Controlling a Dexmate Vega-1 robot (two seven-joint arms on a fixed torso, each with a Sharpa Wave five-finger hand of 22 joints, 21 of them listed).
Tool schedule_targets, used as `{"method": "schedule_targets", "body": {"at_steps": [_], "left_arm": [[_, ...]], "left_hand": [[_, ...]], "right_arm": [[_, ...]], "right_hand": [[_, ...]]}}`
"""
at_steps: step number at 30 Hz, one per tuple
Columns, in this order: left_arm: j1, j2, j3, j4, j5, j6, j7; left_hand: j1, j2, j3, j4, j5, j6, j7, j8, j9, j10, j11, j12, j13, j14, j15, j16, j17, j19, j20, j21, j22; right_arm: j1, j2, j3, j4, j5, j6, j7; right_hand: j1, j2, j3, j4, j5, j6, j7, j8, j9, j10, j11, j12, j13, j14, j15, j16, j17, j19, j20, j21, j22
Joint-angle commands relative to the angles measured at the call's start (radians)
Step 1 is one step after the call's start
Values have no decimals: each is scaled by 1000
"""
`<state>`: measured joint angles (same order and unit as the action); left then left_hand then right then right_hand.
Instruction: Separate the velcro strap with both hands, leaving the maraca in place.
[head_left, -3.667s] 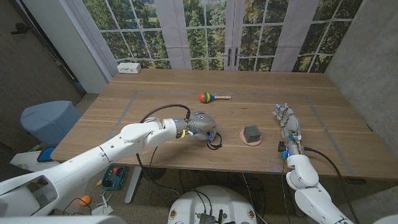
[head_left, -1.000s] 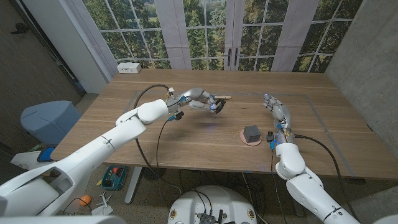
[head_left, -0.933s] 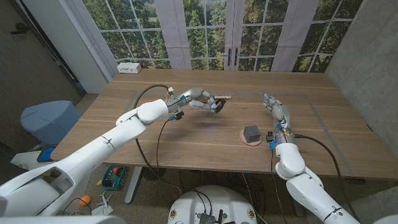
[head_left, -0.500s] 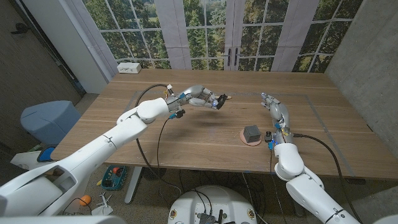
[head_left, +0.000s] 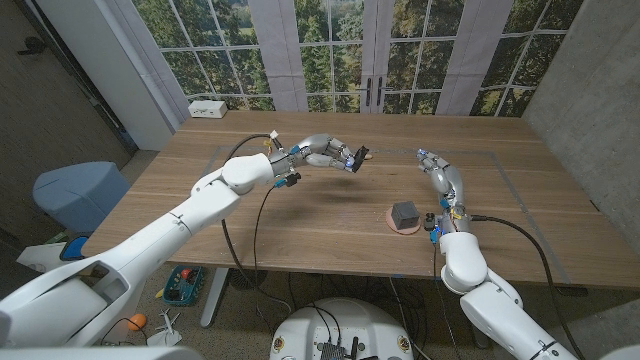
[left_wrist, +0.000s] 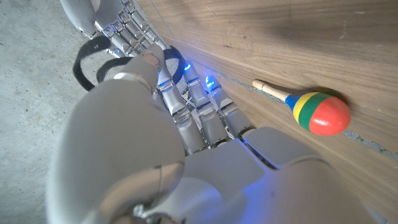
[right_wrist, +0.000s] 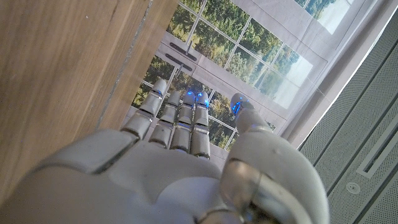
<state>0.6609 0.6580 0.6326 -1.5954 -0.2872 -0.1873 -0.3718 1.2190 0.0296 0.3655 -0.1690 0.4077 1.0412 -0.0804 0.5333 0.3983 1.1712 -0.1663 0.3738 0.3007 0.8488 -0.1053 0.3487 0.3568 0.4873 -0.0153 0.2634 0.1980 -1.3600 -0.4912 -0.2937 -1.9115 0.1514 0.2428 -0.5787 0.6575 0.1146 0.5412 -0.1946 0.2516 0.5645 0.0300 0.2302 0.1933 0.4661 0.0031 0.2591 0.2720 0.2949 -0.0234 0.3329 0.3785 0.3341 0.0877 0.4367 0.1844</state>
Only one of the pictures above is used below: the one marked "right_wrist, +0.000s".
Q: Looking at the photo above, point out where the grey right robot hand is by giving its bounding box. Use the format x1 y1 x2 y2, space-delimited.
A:
0 78 330 224

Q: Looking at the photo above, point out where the long ceiling vent slot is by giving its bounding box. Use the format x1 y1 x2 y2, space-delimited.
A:
356 119 398 179

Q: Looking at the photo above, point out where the round grey ceiling fixture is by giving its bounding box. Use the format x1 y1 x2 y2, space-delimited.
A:
346 182 361 195

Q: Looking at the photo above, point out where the printed window backdrop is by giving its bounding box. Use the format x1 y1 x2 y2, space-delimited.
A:
119 0 398 162

